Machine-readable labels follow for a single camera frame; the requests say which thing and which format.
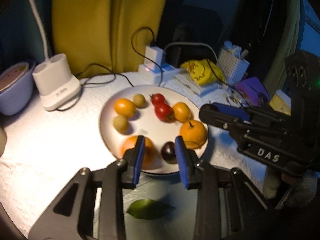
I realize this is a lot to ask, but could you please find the orange mandarin with stem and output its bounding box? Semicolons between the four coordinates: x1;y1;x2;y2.
179;120;208;149

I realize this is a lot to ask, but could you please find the round orange kumquat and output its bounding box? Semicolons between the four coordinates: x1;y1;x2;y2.
172;102;193;123

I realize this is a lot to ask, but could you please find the large red tomato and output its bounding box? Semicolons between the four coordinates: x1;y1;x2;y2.
155;103;174;122

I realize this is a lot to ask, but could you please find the small red cherry tomato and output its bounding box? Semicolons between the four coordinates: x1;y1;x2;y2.
150;93;165;106

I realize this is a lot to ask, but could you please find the dark purple cherry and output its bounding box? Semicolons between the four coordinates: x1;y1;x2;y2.
161;141;176;162

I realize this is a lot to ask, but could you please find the green-brown longan front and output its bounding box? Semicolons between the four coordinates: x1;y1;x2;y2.
133;94;146;108

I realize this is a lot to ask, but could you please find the orange mandarin without stem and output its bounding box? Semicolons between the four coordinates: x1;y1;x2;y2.
120;135;157;170

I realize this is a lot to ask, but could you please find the oval orange kumquat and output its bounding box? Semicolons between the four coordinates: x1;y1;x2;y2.
114;98;136;119

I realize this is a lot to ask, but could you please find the brown longan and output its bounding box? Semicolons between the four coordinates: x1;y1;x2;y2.
113;115;129;133

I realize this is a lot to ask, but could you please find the purple cloth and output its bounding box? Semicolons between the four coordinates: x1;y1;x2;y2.
236;77;271;107

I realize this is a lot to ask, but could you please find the yellow sponge block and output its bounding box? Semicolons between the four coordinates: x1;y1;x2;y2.
269;90;291;115

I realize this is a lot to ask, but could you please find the yellow duck bag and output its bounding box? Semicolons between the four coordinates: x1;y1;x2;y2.
180;59;225;86

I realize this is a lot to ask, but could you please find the white perforated basket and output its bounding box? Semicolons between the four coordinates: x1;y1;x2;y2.
217;48;250;83

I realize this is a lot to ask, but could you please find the white ceramic plate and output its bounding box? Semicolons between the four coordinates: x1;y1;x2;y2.
99;85;199;176

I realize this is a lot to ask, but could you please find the round grey placemat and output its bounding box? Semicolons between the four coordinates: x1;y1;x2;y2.
92;172;238;240

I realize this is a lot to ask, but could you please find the green leaf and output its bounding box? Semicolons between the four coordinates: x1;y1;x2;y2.
126;199;176;220

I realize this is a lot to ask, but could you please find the white power strip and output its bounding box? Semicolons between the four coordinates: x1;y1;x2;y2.
138;64;187;85

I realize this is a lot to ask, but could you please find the white charger plug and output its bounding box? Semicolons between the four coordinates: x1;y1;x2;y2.
144;46;163;73

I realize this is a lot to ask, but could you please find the white desk lamp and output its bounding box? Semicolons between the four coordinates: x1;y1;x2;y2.
28;0;82;112

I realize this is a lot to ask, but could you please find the yellow curtain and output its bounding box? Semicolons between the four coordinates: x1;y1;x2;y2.
52;0;166;77

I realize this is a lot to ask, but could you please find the lavender bowl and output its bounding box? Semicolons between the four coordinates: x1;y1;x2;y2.
1;60;36;116

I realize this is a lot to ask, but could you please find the black charger cable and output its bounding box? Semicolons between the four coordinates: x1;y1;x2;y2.
55;26;164;112

